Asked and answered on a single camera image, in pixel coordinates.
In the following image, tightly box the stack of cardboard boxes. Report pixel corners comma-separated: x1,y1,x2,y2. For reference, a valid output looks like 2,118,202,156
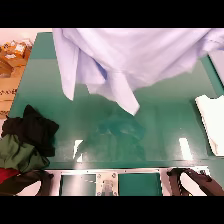
0,39,34,120

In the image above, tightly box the white garment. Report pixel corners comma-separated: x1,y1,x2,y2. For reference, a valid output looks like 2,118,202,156
194,94,224,157

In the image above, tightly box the black garment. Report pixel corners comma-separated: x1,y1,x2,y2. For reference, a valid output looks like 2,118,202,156
1,104,60,158

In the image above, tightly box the silver frame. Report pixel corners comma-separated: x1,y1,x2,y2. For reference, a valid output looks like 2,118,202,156
16,166,221,197

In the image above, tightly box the pale lilac shirt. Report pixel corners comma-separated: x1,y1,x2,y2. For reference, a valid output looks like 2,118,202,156
52,28,224,117

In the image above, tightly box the dark green garment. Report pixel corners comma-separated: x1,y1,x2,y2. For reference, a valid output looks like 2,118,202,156
0,133,51,174

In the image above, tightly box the red garment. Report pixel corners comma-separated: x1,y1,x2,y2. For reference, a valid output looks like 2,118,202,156
0,167,21,185

